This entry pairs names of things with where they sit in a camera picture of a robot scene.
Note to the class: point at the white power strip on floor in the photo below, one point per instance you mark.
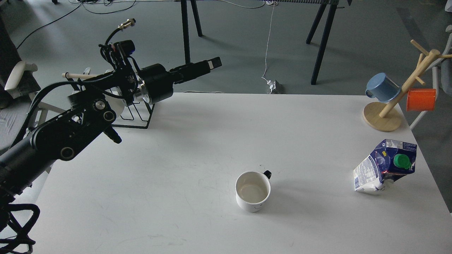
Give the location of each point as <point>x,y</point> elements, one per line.
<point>274,87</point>

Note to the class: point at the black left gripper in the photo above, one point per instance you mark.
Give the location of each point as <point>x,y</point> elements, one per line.
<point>156,84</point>

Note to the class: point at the blue milk carton green cap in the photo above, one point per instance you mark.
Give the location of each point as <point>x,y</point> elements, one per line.
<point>387,163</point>

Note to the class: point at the grey chair left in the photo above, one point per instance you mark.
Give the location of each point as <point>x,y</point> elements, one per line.
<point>17,94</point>

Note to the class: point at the white smiley face mug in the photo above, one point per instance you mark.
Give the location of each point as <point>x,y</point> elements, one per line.
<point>253,190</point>

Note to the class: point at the black wire mug rack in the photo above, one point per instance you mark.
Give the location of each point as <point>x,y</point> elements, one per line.
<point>136,115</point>

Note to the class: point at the orange cup on tree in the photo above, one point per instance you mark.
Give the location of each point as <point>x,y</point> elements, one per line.
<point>421,100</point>

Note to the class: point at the wooden mug tree stand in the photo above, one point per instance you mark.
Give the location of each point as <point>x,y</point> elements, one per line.
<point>383,116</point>

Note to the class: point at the blue cup on tree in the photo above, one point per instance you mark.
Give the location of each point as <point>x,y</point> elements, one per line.
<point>383,88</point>

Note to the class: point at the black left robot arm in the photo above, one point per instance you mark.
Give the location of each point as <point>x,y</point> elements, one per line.
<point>64,136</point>

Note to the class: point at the black table legs right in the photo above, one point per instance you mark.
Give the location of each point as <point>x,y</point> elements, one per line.
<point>325,36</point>

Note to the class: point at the white mug front on rack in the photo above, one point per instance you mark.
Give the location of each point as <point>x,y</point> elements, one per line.
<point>116,104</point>

